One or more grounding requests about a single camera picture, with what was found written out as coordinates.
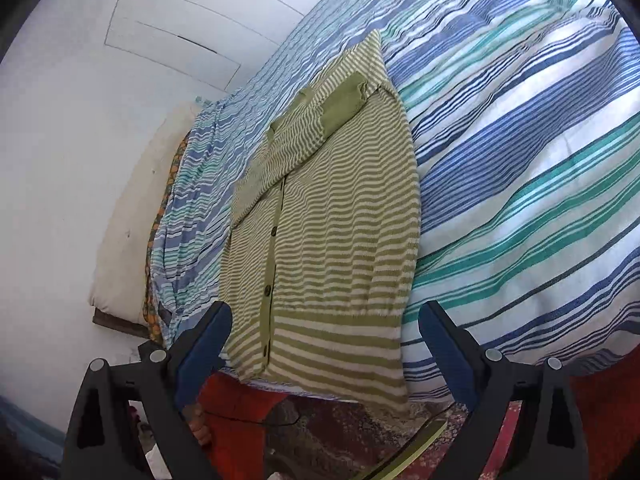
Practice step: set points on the wooden bed frame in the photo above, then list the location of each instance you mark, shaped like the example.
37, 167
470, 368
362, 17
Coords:
120, 322

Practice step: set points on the green notebook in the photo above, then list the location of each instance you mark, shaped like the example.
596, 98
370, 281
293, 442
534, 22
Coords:
420, 445

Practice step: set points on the blue striped duvet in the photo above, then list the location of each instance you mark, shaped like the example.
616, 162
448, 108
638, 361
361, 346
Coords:
525, 170

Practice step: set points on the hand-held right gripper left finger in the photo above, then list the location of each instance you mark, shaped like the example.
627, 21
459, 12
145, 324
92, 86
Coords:
200, 355

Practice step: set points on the green striped cardigan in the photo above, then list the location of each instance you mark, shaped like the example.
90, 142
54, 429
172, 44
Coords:
330, 240

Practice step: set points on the white wardrobe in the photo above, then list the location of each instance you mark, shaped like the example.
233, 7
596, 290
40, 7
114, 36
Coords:
190, 15

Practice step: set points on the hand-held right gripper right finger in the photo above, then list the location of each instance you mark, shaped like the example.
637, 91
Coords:
445, 355

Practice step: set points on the cream pillow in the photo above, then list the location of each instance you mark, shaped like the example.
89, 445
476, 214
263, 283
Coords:
130, 220

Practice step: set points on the orange patterned sheet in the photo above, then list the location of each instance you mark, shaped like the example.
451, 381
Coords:
150, 305

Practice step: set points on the patterned rug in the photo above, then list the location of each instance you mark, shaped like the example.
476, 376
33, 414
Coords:
340, 440

